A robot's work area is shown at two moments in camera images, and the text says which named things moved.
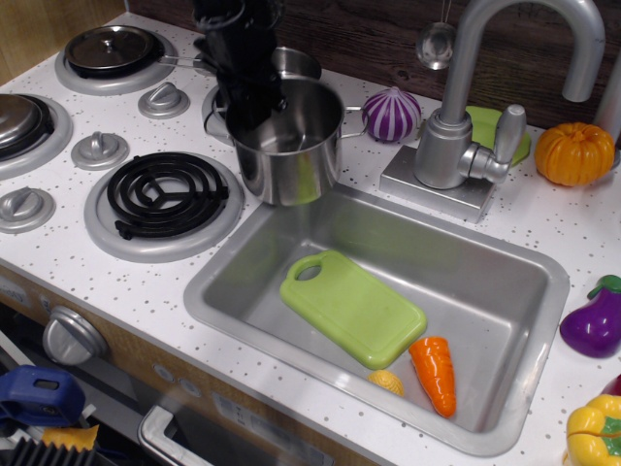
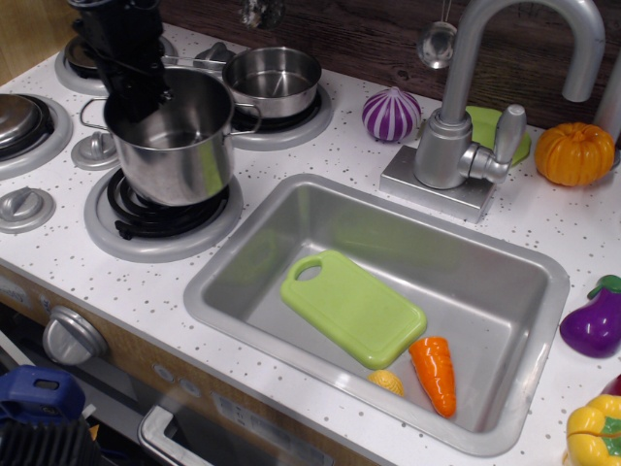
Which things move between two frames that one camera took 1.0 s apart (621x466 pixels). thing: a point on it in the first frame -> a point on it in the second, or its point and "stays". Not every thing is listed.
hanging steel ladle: [436, 42] stays
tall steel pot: [297, 158] -> [181, 153]
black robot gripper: [241, 36] -> [127, 39]
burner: [214, 120] -> [280, 133]
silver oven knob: [71, 339] stays
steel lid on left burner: [20, 116] stays
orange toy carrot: [432, 358] stays
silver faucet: [442, 172] stays
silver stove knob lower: [24, 209] stays
